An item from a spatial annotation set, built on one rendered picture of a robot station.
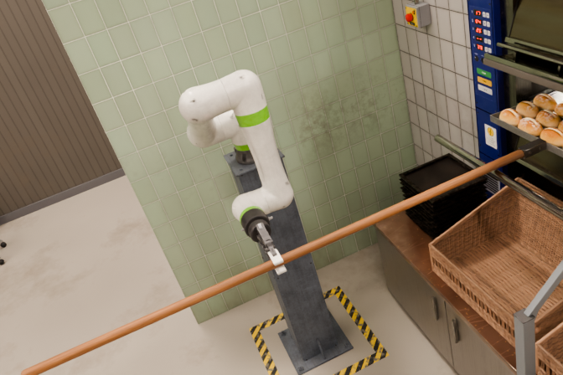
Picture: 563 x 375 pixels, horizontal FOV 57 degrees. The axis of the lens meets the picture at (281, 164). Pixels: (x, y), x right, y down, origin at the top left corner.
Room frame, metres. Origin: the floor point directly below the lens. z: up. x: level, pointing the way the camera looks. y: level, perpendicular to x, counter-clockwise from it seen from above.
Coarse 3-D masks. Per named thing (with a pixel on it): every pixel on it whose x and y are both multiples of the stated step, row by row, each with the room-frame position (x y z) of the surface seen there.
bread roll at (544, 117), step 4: (540, 112) 1.61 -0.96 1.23; (544, 112) 1.60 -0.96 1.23; (548, 112) 1.59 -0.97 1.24; (552, 112) 1.58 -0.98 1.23; (536, 116) 1.62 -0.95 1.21; (540, 116) 1.60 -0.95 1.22; (544, 116) 1.59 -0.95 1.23; (548, 116) 1.57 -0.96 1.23; (552, 116) 1.56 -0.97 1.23; (556, 116) 1.56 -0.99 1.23; (536, 120) 1.61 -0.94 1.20; (540, 120) 1.59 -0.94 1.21; (544, 120) 1.58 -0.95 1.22; (548, 120) 1.57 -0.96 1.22; (552, 120) 1.56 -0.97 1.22; (556, 120) 1.55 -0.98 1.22; (560, 120) 1.56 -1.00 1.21; (544, 124) 1.57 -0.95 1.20; (548, 124) 1.56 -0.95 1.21; (552, 124) 1.55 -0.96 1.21; (556, 124) 1.55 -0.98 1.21; (556, 128) 1.55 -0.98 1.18
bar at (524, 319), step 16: (448, 144) 1.68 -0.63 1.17; (480, 160) 1.51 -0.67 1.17; (496, 176) 1.41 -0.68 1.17; (528, 192) 1.28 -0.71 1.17; (544, 208) 1.20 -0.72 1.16; (560, 208) 1.16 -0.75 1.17; (560, 272) 1.03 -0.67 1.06; (544, 288) 1.04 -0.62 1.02; (528, 320) 1.00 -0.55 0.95; (528, 336) 1.00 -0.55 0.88; (528, 352) 1.00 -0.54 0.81; (528, 368) 1.00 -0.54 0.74
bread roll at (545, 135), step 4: (548, 128) 1.49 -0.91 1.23; (552, 128) 1.48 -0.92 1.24; (544, 132) 1.49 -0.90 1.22; (548, 132) 1.48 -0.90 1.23; (552, 132) 1.46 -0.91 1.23; (556, 132) 1.46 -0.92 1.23; (560, 132) 1.45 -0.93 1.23; (540, 136) 1.50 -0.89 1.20; (544, 136) 1.48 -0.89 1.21; (548, 136) 1.47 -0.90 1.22; (552, 136) 1.45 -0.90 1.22; (556, 136) 1.45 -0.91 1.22; (560, 136) 1.44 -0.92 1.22; (544, 140) 1.48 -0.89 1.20; (548, 140) 1.46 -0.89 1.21; (552, 140) 1.45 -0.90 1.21; (556, 140) 1.44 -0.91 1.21; (560, 140) 1.43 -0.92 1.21; (552, 144) 1.45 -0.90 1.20; (556, 144) 1.44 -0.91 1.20; (560, 144) 1.43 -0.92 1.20
